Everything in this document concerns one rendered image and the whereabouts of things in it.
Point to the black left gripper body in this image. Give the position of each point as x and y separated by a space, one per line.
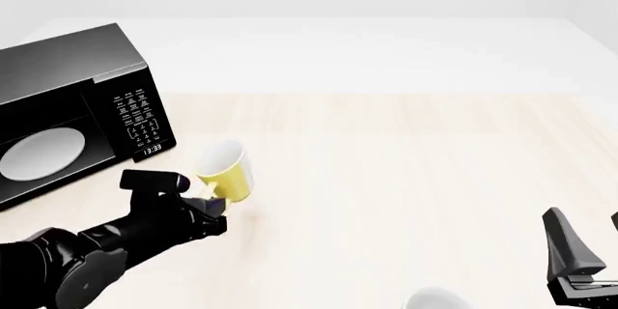
205 224

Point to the white round plate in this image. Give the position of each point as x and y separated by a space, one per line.
43 153

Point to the black flat plate on stalk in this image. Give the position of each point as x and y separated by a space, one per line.
149 180

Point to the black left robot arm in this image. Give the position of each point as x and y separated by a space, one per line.
120 229

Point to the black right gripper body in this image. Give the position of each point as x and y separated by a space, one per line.
586 289

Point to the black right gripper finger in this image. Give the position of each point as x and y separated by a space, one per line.
615 220
567 244

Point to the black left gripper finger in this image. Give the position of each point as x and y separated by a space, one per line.
212 205

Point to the yellow and white mug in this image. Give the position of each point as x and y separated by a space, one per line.
232 178

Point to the black microwave oven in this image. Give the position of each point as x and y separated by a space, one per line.
58 70

